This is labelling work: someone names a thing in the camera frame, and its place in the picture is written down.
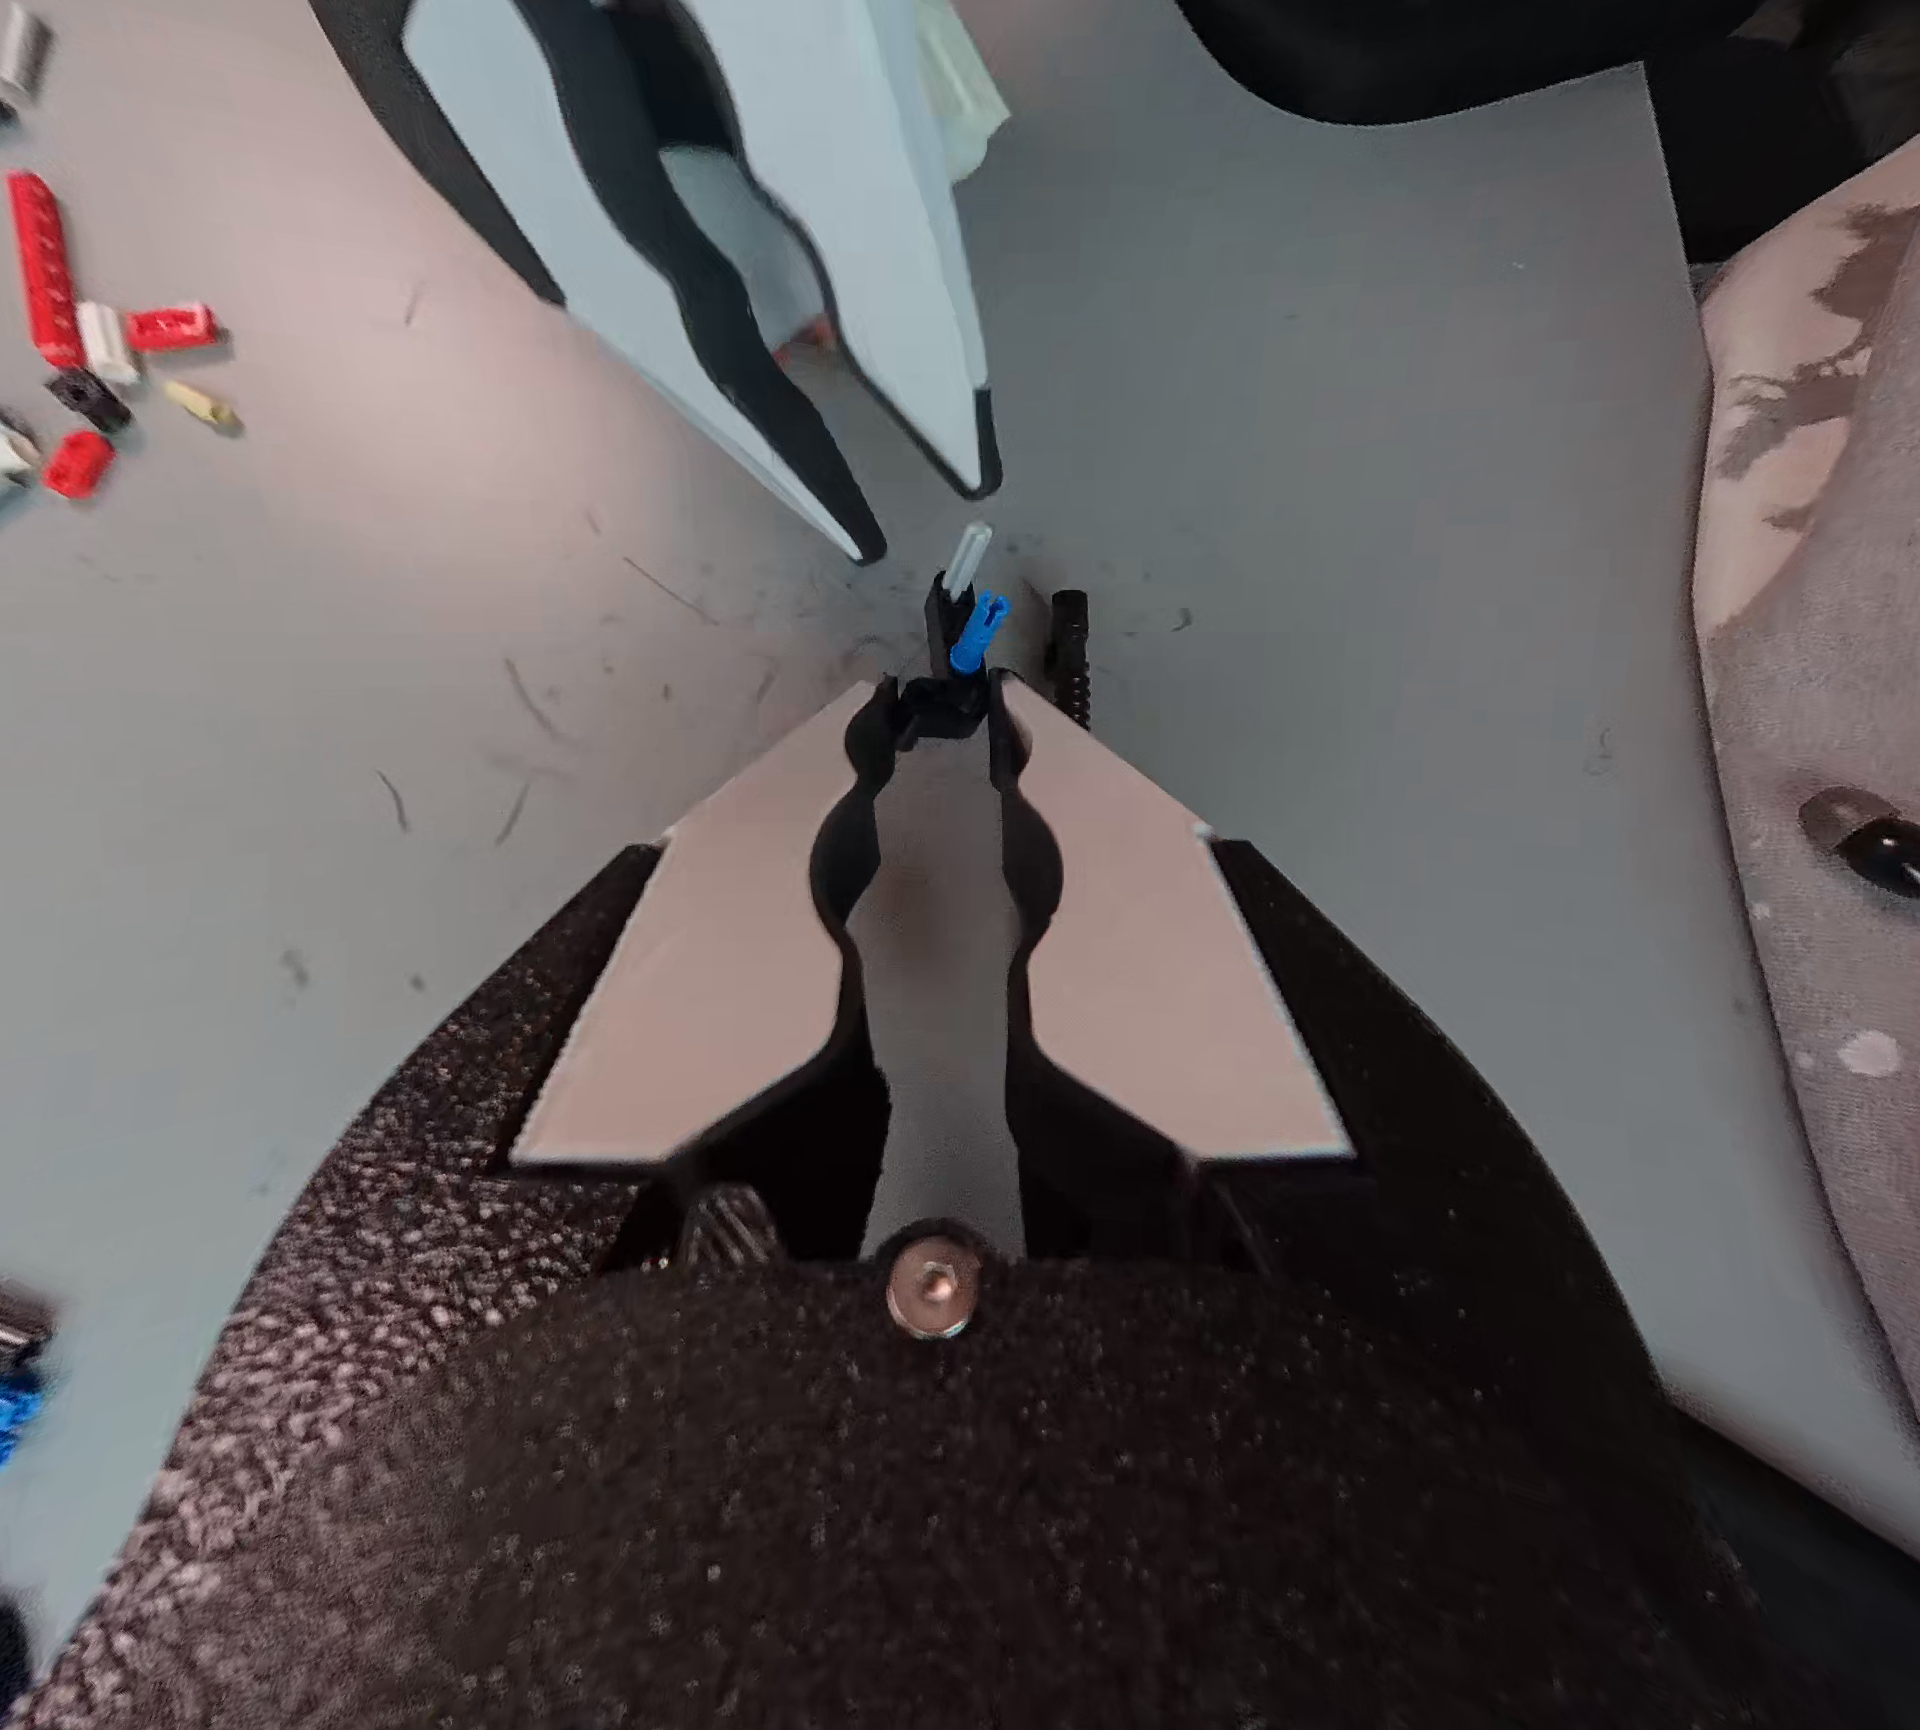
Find scattered red white toy bricks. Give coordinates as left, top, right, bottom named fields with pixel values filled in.
left=0, top=2, right=245, bottom=506

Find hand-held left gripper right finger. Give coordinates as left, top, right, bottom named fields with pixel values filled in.
left=984, top=675, right=1359, bottom=1262

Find pile of blue black pins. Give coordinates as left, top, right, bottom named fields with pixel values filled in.
left=0, top=1284, right=59, bottom=1466

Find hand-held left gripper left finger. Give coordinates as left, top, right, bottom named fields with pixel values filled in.
left=509, top=677, right=905, bottom=1262

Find black connector brick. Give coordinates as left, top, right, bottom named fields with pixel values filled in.
left=894, top=567, right=995, bottom=753

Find black ribbed Lego axle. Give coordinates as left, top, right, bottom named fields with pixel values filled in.
left=1044, top=587, right=1100, bottom=730

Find person's grey mottled hoodie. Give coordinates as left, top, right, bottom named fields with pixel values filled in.
left=1692, top=132, right=1920, bottom=1463

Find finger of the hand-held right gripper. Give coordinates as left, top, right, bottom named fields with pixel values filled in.
left=396, top=0, right=894, bottom=571
left=543, top=0, right=1014, bottom=503

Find grey desk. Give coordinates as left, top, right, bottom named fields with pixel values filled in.
left=0, top=0, right=1920, bottom=1680

